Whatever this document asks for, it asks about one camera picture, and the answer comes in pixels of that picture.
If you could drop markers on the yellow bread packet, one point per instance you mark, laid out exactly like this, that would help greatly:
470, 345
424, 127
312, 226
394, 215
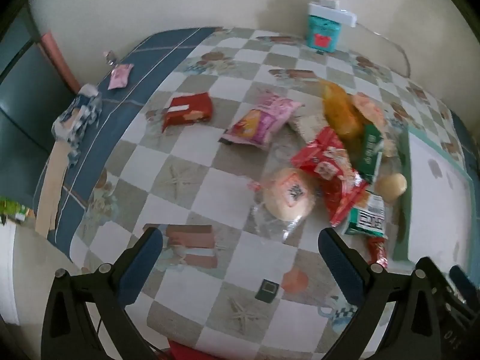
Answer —
339, 108

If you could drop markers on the pink snack packet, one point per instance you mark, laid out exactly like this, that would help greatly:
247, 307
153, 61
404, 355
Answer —
258, 120

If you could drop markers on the green blurry object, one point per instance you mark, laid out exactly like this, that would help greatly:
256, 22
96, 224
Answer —
9, 210

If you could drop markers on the green white snack packet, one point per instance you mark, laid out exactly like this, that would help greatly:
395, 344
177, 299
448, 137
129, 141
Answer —
369, 217

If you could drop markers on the dark cabinet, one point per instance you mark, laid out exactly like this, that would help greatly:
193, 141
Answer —
22, 101

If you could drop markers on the red object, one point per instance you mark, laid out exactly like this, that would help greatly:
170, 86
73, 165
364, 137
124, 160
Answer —
187, 352

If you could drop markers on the checkered printed tablecloth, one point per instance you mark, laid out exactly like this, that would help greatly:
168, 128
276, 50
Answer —
210, 195

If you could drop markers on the reddish door frame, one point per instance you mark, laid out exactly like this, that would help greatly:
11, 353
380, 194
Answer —
56, 56

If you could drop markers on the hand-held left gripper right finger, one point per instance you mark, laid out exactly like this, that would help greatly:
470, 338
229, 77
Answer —
341, 266

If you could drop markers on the large round wrapped bun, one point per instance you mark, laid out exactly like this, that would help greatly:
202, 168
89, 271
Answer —
288, 195

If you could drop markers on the dark red snack packet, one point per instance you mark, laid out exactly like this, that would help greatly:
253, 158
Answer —
187, 110

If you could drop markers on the small pink packet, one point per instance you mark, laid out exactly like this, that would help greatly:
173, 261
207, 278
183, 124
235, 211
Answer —
120, 77

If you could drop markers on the small red sausage packet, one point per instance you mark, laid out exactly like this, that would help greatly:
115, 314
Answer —
377, 251

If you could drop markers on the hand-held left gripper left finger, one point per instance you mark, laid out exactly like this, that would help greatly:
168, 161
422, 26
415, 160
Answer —
140, 266

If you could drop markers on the beige wooden plank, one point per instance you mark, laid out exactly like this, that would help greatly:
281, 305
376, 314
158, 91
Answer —
50, 187

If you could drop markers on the blue white patterned cloth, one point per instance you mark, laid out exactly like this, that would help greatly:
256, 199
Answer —
75, 120

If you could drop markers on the peach snack packet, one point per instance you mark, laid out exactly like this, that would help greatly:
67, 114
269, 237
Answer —
369, 110

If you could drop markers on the bright red printed packet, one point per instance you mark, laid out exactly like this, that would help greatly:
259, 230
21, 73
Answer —
330, 165

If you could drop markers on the small round bun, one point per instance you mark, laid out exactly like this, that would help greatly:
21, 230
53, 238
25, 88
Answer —
392, 186

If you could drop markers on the white power strip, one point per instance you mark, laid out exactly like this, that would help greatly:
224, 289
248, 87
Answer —
335, 10

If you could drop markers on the white tray with green rim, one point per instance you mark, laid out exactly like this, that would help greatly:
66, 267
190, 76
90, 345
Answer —
435, 202

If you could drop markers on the crumpled silver wrapper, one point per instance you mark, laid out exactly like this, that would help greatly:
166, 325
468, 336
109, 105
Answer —
110, 56

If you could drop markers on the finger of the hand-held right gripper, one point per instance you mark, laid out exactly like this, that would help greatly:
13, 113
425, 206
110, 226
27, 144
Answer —
464, 283

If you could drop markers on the teal box with red label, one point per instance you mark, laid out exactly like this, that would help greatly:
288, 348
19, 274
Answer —
322, 32

